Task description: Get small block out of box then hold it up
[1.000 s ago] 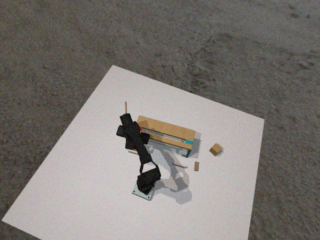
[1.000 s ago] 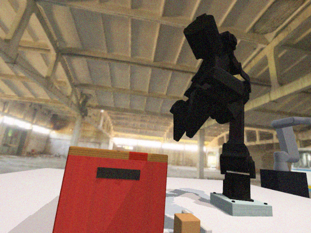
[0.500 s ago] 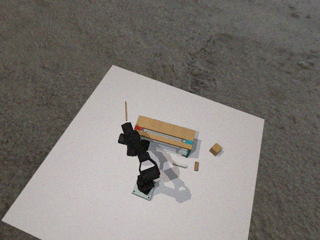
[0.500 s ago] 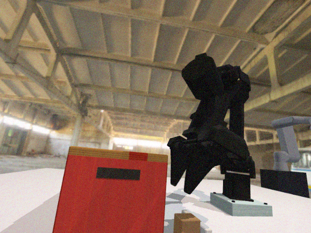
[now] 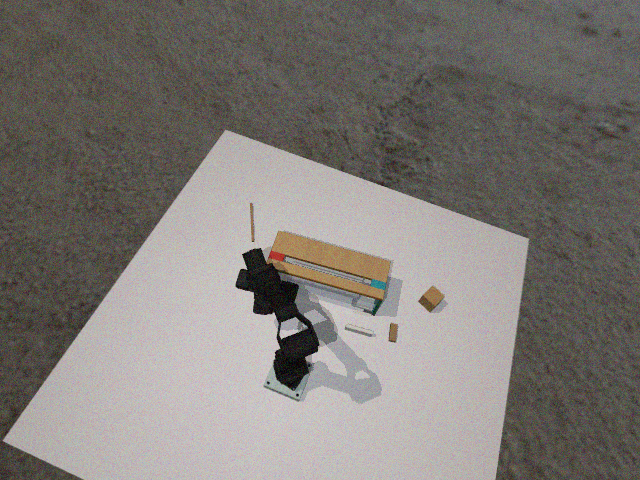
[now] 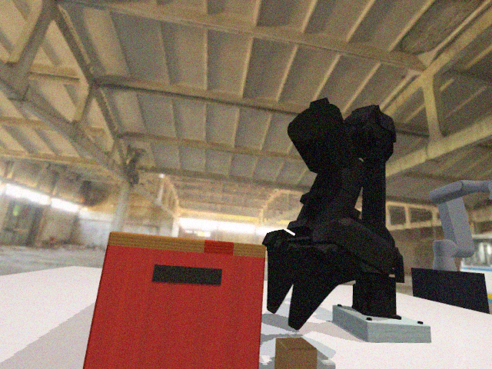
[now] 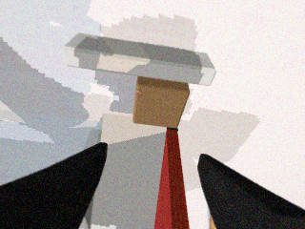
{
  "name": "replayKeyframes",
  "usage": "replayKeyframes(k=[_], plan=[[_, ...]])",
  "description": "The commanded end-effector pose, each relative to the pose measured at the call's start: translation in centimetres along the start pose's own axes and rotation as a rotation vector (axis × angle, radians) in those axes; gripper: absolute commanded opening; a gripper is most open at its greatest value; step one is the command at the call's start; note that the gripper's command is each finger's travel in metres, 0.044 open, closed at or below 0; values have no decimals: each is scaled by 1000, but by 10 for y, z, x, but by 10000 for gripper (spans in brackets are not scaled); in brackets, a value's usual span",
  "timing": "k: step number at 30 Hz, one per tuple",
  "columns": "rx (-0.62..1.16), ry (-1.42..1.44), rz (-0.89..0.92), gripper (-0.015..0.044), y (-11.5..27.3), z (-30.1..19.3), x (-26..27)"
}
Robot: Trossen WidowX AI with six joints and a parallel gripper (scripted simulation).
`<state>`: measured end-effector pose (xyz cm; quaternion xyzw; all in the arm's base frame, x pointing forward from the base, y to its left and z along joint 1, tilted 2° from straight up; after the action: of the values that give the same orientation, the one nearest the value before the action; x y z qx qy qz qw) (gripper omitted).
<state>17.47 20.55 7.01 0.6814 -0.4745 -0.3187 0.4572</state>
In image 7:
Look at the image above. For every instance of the thin tan stick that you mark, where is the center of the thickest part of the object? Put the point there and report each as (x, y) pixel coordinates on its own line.
(212, 226)

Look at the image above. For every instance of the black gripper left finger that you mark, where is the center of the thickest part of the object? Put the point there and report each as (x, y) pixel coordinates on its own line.
(56, 197)

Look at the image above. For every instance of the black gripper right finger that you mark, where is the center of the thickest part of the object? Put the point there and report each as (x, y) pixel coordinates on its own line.
(236, 202)

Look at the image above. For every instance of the small brown block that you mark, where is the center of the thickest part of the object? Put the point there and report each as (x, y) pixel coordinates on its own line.
(159, 102)

